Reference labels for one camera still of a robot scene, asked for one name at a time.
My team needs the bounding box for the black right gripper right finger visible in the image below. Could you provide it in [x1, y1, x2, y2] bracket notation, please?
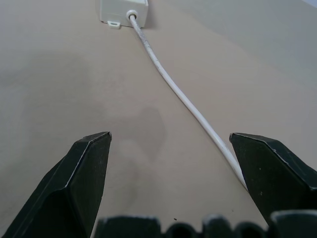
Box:
[229, 132, 317, 227]

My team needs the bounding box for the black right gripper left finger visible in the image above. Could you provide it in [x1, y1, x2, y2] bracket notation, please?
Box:
[0, 131, 112, 238]

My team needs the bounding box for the white power box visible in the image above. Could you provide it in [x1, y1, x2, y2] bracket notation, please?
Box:
[99, 0, 150, 30]

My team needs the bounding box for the white cable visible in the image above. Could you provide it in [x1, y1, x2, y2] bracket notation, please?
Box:
[125, 9, 249, 191]

